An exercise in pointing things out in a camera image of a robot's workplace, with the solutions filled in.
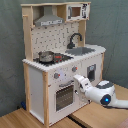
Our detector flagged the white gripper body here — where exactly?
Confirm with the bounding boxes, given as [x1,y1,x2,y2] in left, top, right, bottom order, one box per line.
[73,75,92,95]

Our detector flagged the white oven door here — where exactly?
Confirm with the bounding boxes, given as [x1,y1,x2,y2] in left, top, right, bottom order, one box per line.
[49,81,79,125]

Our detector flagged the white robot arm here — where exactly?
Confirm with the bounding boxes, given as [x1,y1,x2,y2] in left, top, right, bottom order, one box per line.
[73,75,128,109]

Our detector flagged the wooden toy kitchen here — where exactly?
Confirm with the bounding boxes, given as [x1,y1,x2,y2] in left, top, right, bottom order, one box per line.
[22,2,105,127]

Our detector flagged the white dishwasher door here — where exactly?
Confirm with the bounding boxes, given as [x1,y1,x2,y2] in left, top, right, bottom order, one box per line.
[78,56,104,108]

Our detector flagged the right stove knob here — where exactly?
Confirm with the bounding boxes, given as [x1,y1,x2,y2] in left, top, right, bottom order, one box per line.
[72,66,78,72]

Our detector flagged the stove knob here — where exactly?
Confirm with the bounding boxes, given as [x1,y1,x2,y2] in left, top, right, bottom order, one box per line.
[72,66,78,72]
[54,73,60,79]

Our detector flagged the left stove knob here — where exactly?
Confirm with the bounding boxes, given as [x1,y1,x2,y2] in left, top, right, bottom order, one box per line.
[54,73,60,79]

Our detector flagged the grey sink basin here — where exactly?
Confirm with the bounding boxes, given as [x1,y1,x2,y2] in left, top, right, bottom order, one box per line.
[66,47,94,56]

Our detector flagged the black stovetop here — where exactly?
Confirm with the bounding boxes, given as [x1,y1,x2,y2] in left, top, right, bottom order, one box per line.
[34,53,71,66]

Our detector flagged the black faucet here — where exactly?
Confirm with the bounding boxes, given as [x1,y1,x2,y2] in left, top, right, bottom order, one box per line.
[66,32,83,50]

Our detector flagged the metal cooking pot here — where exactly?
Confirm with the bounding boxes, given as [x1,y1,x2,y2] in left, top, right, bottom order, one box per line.
[38,51,54,62]

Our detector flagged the toy microwave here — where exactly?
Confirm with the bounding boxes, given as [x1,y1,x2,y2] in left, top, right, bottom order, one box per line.
[67,3,90,21]

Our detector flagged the grey range hood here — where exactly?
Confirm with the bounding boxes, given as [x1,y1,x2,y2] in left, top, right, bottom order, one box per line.
[35,6,64,27]

